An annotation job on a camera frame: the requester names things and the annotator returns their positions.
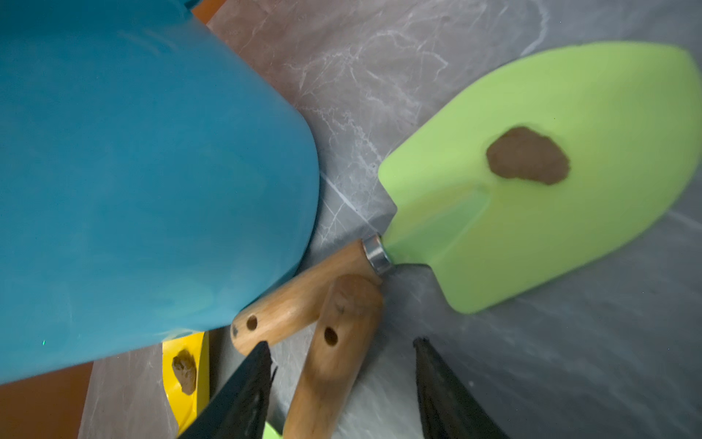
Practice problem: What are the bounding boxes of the light blue plastic bucket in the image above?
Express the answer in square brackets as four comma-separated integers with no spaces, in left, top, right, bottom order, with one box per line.
[1,1,320,383]

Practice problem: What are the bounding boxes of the green trowel wooden handle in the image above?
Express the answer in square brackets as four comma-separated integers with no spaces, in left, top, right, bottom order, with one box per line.
[282,275,384,438]

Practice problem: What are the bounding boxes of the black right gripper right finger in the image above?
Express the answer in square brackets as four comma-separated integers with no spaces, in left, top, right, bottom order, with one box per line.
[413,338,508,439]

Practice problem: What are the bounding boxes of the green trowel brown handle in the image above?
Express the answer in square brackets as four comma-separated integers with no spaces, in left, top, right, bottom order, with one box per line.
[230,41,701,353]

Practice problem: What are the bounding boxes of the yellow trowel wooden handle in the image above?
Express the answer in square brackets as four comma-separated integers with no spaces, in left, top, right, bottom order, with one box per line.
[162,332,210,435]

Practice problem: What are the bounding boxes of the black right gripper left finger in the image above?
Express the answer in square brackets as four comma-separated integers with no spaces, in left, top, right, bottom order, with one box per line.
[181,341,274,439]

